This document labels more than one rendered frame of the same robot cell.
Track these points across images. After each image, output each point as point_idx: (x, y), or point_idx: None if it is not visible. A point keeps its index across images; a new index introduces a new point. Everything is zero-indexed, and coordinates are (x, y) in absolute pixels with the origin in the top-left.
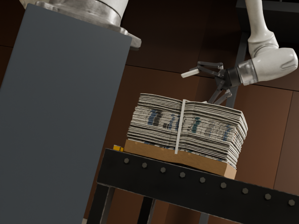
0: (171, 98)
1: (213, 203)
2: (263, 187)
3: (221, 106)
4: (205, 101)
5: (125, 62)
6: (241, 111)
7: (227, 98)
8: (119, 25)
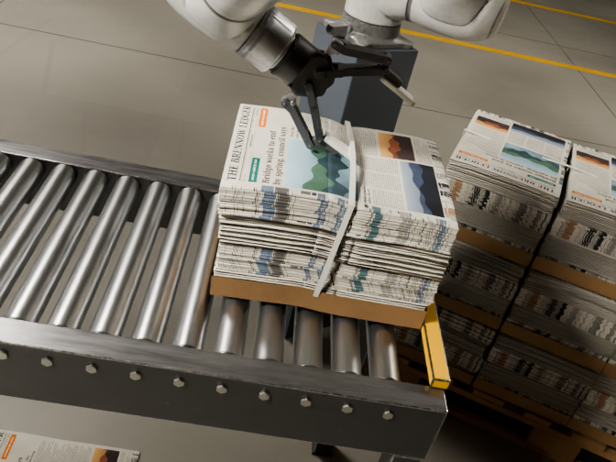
0: (373, 129)
1: None
2: (172, 170)
3: (279, 108)
4: (328, 131)
5: (313, 40)
6: (240, 104)
7: (288, 111)
8: (344, 17)
